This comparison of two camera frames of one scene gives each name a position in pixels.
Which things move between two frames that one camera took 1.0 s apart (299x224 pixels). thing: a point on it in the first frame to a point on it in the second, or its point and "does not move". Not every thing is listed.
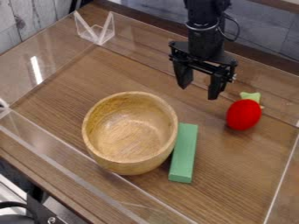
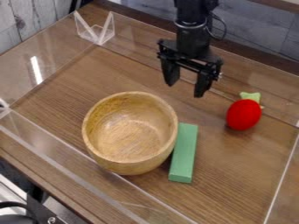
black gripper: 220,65 to 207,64
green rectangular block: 181,161 does not move
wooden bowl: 129,128 does not move
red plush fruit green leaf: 244,112 does not move
